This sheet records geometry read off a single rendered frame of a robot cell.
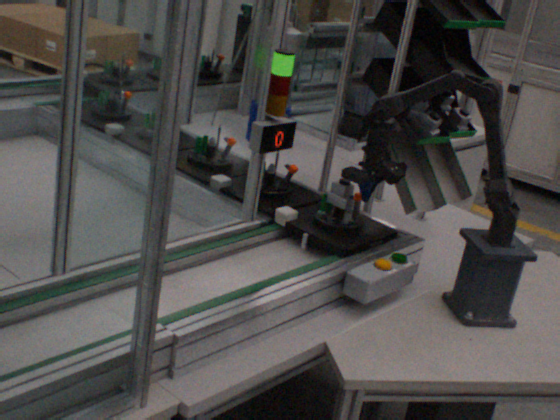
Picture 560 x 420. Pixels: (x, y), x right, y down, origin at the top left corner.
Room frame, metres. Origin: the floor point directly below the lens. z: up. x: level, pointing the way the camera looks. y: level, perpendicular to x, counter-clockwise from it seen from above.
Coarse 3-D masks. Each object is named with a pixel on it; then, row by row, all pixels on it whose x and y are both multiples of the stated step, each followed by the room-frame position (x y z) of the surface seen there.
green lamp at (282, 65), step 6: (276, 54) 1.91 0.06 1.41; (276, 60) 1.91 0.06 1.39; (282, 60) 1.90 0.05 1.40; (288, 60) 1.90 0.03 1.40; (276, 66) 1.90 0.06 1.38; (282, 66) 1.90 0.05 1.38; (288, 66) 1.91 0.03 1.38; (276, 72) 1.90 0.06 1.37; (282, 72) 1.90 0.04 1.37; (288, 72) 1.91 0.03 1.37
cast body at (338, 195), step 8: (336, 184) 1.99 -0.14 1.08; (344, 184) 1.99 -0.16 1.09; (352, 184) 2.00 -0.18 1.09; (328, 192) 2.01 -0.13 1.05; (336, 192) 1.99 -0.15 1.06; (344, 192) 1.97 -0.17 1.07; (352, 192) 2.00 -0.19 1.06; (328, 200) 2.00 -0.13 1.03; (336, 200) 1.98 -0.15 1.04; (344, 200) 1.97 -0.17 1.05; (352, 200) 1.99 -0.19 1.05; (344, 208) 1.97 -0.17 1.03
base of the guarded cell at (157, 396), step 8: (152, 384) 1.30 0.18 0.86; (152, 392) 1.27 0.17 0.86; (160, 392) 1.28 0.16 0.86; (152, 400) 1.25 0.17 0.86; (160, 400) 1.25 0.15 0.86; (168, 400) 1.26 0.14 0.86; (176, 400) 1.26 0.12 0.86; (144, 408) 1.22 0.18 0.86; (152, 408) 1.23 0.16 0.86; (160, 408) 1.23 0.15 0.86; (168, 408) 1.24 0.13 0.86; (176, 408) 1.26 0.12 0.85; (128, 416) 1.19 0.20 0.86; (136, 416) 1.20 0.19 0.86; (144, 416) 1.20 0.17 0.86; (152, 416) 1.21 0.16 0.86; (160, 416) 1.23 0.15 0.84; (168, 416) 1.24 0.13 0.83
